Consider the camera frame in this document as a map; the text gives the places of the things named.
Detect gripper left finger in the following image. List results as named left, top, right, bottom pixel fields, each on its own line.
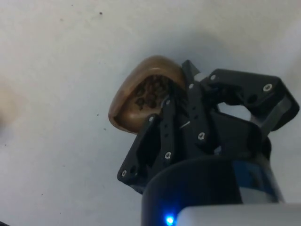
left=117, top=95, right=189, bottom=194

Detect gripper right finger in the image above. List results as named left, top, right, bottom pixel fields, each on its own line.
left=181, top=60, right=301, bottom=157

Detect brown cup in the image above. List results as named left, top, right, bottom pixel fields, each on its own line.
left=108, top=55, right=189, bottom=135

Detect coffee beans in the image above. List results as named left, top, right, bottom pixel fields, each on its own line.
left=133, top=75, right=181, bottom=112

